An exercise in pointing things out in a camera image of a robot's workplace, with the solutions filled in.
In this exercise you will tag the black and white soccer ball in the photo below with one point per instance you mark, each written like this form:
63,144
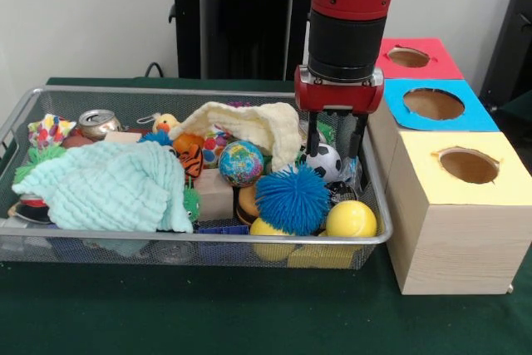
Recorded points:
329,162

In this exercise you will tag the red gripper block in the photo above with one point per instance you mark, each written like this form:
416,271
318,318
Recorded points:
336,97

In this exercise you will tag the orange tiger striped plush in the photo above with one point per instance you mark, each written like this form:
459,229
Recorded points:
193,164

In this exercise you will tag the silver soda can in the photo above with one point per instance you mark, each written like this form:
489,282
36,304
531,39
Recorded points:
97,124

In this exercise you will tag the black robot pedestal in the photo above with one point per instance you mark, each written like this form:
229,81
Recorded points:
249,31

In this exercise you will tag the cream waffle cloth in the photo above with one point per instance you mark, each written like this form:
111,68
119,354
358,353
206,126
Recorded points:
270,126

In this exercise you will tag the dark green tablecloth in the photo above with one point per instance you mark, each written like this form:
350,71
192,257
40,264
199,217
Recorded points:
208,313

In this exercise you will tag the mint green waffle cloth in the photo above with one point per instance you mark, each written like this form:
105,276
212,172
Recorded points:
104,188

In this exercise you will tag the yellow tennis ball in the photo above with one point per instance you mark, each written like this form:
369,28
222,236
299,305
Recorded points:
351,222

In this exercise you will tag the wooden box with three holes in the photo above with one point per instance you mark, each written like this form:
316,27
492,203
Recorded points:
457,247

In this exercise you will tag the yellow duck plush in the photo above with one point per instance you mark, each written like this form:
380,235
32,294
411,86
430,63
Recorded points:
165,123

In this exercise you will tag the colourful polka dot pouch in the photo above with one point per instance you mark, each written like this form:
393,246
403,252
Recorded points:
52,130

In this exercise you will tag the globe print ball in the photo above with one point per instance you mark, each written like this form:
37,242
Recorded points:
242,164

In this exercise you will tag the large blue spiky ball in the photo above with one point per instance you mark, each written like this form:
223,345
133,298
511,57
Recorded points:
293,201

